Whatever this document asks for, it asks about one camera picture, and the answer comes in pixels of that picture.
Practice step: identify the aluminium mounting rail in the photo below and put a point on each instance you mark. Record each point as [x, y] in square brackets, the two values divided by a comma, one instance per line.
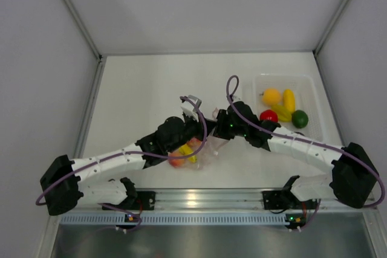
[208, 199]

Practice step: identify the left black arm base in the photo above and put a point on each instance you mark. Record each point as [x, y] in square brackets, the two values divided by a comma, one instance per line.
[141, 200]

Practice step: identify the green fake lime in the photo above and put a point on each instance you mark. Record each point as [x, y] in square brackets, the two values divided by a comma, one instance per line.
[299, 119]

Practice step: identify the yellow fake starfruit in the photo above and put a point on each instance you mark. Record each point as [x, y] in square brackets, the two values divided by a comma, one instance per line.
[283, 113]

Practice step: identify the yellow fake corn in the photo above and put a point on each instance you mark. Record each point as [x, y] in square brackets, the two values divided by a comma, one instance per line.
[289, 100]

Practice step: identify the yellow fake banana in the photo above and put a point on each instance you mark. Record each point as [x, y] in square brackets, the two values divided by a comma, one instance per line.
[185, 150]

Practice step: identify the orange yellow fake peach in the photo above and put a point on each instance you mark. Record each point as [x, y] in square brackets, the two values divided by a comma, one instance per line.
[271, 96]

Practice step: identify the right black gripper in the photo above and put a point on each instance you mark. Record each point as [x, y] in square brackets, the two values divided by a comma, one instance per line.
[223, 115]

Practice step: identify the pink fake peach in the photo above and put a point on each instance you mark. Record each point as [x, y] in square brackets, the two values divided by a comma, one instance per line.
[176, 159]

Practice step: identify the white plastic basket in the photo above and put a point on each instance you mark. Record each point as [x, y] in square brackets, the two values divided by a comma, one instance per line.
[305, 95]

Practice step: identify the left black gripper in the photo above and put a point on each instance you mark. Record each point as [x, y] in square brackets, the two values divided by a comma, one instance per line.
[198, 125]

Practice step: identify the red fake apple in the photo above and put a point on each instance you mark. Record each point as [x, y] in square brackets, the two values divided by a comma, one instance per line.
[268, 115]

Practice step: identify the clear zip top bag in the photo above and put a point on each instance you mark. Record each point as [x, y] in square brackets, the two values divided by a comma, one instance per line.
[209, 152]

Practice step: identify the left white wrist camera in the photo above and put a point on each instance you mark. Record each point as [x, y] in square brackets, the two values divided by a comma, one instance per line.
[190, 105]

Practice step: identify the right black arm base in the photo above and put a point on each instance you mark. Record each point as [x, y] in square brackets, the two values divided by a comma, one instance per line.
[285, 200]

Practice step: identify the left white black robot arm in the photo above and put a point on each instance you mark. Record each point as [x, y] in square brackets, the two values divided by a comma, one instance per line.
[103, 180]

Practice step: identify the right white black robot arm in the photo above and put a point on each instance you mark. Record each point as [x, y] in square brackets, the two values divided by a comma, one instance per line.
[347, 173]

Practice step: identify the white slotted cable duct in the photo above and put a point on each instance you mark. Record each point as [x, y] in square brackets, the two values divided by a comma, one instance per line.
[114, 218]

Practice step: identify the red fake tomato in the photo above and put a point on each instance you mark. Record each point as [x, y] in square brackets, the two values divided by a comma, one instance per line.
[194, 144]

